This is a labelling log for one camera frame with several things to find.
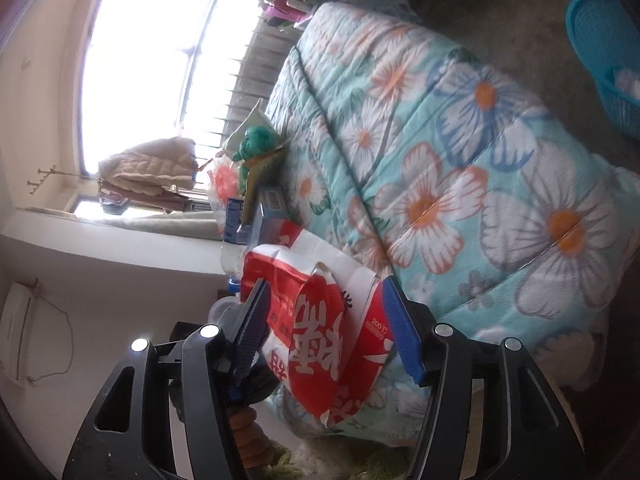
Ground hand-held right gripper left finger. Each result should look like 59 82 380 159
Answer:
62 277 275 480

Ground person's left hand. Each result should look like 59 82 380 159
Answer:
225 402 276 469

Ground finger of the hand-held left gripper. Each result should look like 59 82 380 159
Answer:
227 347 282 405

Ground floral turquoise blanket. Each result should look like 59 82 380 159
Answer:
260 0 640 448

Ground red and white paper bag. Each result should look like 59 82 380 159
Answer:
240 227 398 427

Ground light blue cardboard box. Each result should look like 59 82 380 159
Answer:
224 184 292 247

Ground wall coat hooks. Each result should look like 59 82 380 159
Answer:
26 164 83 197

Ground blue plastic basket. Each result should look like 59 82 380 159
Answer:
565 0 640 140

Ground dark hanging clothes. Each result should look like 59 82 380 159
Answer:
99 186 193 217

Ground pink bottle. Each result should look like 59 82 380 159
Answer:
264 2 302 24

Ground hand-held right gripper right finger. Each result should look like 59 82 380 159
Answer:
379 275 588 480

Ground clear plastic bottle blue label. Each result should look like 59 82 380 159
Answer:
209 239 252 332

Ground clear plastic bag red label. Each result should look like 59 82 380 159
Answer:
206 154 243 227

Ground cream puffer jacket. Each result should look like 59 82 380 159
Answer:
97 136 197 197

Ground green crumpled plastic bag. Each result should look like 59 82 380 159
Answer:
234 126 281 183

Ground metal window railing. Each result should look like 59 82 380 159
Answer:
190 22 303 206

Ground yellow snack packet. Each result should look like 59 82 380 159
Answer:
244 144 289 197

